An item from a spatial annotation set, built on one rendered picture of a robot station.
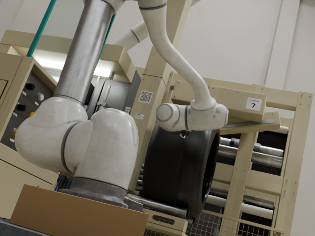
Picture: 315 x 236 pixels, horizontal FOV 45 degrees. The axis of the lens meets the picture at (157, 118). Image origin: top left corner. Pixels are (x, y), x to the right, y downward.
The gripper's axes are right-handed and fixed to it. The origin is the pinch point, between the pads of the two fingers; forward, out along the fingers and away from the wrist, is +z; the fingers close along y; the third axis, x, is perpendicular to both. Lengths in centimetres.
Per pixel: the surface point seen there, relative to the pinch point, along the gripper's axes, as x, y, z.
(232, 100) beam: -37, -14, 57
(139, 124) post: -4.9, 32.5, 26.4
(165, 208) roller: 37.6, 2.4, 12.7
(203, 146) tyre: 3.0, -10.4, 6.5
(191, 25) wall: -264, 124, 422
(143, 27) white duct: -84, 63, 66
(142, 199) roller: 36.0, 15.8, 13.0
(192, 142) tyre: 2.7, -4.9, 3.8
